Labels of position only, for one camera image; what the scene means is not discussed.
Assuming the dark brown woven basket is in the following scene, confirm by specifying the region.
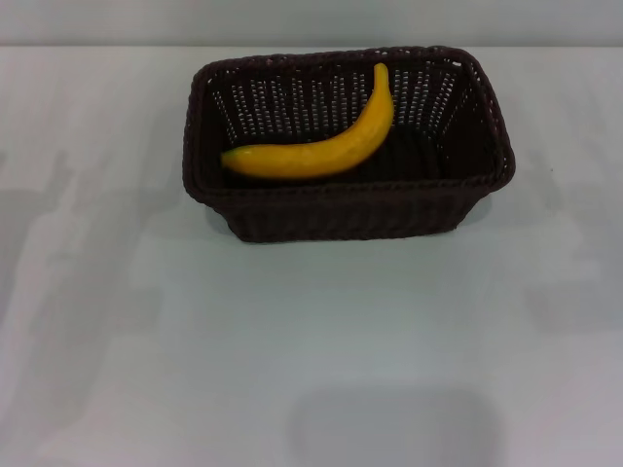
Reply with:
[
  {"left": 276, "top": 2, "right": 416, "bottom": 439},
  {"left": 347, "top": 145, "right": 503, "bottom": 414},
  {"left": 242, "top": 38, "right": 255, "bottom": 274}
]
[{"left": 181, "top": 46, "right": 517, "bottom": 243}]

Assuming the yellow banana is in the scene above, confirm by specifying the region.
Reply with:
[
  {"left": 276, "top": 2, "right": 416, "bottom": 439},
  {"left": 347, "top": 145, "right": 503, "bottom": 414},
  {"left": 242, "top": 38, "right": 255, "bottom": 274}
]
[{"left": 221, "top": 62, "right": 395, "bottom": 179}]

